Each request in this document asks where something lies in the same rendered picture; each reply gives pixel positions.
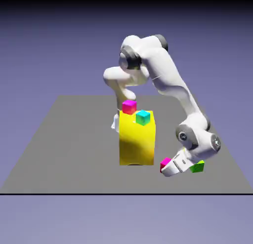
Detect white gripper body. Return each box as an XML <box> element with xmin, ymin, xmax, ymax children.
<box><xmin>161</xmin><ymin>158</ymin><xmax>183</xmax><ymax>178</ymax></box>

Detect small magenta cube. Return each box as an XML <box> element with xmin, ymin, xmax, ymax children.
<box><xmin>159</xmin><ymin>157</ymin><xmax>172</xmax><ymax>173</ymax></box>
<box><xmin>122</xmin><ymin>99</ymin><xmax>137</xmax><ymax>116</ymax></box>

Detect small green cube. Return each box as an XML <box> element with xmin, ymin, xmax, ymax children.
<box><xmin>189</xmin><ymin>160</ymin><xmax>205</xmax><ymax>173</ymax></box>

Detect small cyan cube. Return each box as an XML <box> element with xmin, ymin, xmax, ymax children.
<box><xmin>135</xmin><ymin>109</ymin><xmax>151</xmax><ymax>126</ymax></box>

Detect large yellow box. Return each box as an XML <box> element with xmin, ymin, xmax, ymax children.
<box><xmin>119</xmin><ymin>109</ymin><xmax>156</xmax><ymax>166</ymax></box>

